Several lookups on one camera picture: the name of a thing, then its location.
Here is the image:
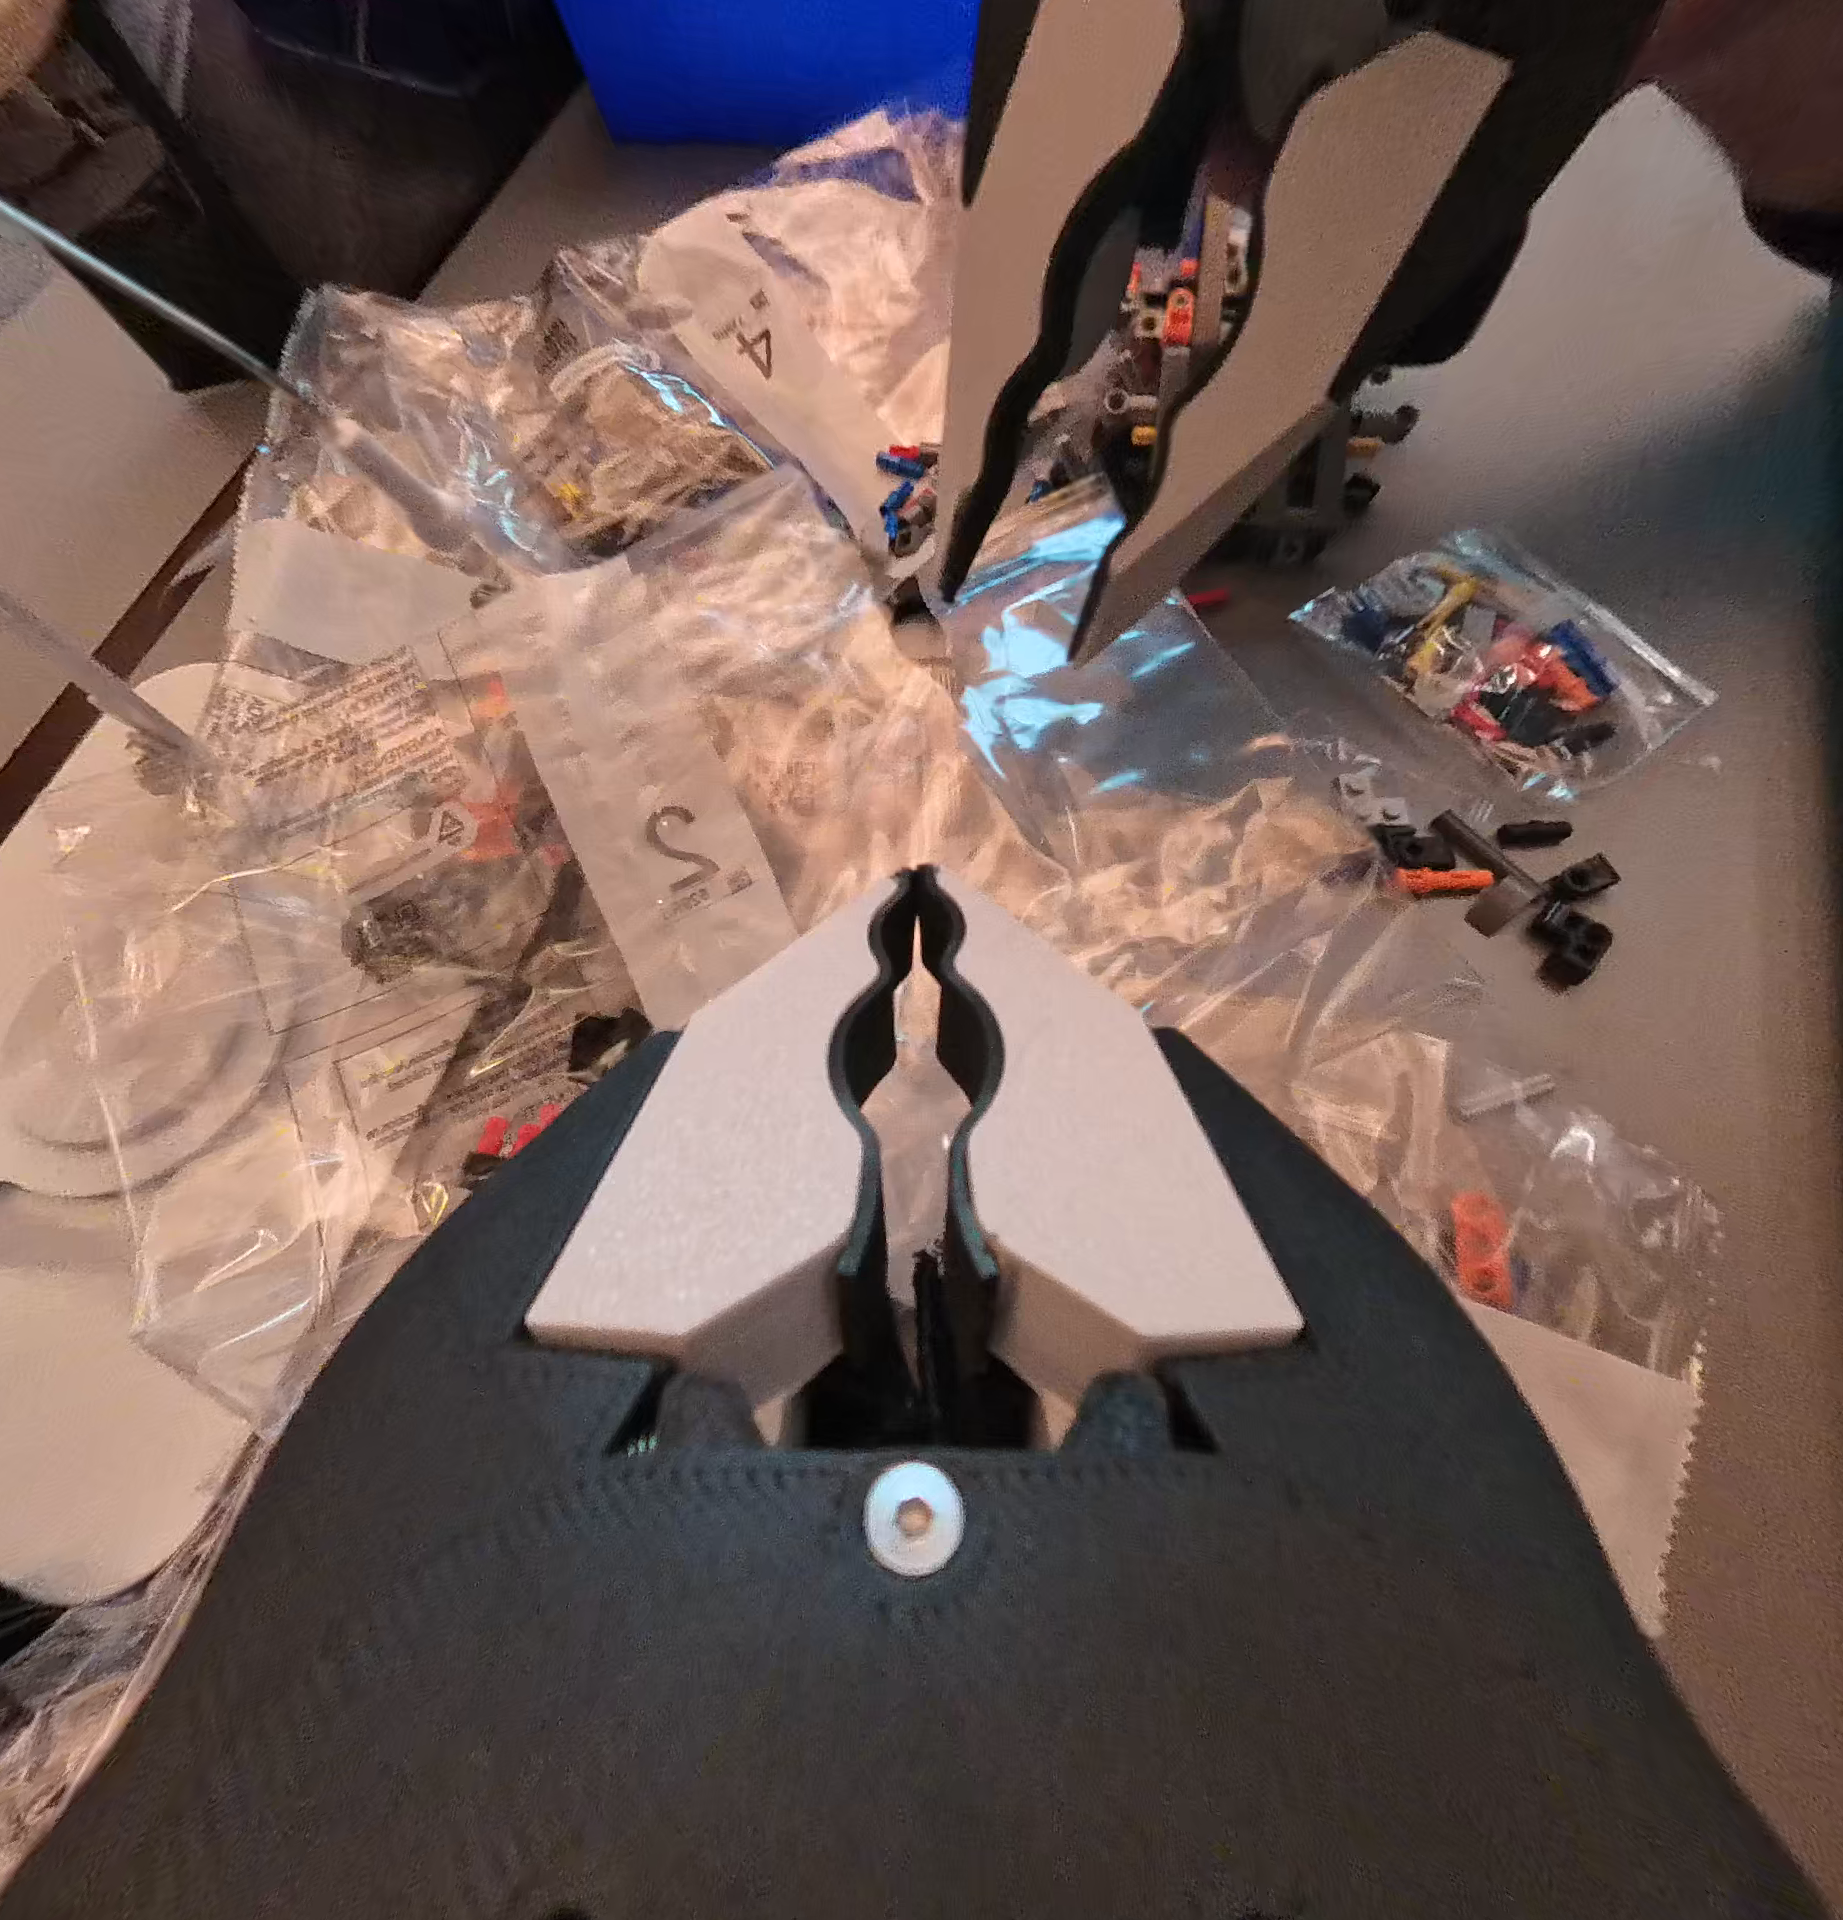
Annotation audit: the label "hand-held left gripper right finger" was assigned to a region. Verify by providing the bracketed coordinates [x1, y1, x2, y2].
[926, 863, 1309, 1424]

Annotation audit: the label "grey lego chassis assembly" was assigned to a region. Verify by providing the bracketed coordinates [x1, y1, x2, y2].
[1030, 192, 1426, 569]

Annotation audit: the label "numbered clear plastic bag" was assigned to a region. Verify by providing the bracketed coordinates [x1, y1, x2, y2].
[1459, 1286, 1706, 1639]

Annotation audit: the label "white tapered rod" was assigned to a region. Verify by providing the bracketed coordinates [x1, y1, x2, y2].
[0, 551, 211, 759]

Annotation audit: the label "clear bag grey blue parts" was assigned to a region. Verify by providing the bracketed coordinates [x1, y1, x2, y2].
[528, 113, 958, 589]

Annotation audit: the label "blue plastic bin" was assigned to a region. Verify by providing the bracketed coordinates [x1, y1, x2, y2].
[549, 0, 985, 145]

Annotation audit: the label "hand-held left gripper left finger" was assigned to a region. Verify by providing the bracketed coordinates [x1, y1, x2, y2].
[523, 866, 925, 1424]

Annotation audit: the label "clear bag red black parts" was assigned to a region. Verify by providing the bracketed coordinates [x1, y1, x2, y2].
[123, 597, 671, 1282]

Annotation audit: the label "small zip bag colourful parts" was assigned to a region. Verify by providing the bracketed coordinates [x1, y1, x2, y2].
[1288, 522, 1721, 800]

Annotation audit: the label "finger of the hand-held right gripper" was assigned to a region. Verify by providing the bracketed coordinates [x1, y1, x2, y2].
[933, 0, 1209, 601]
[1067, 34, 1515, 662]

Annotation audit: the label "scattered loose lego pieces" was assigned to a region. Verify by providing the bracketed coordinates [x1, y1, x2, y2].
[1328, 759, 1621, 1114]

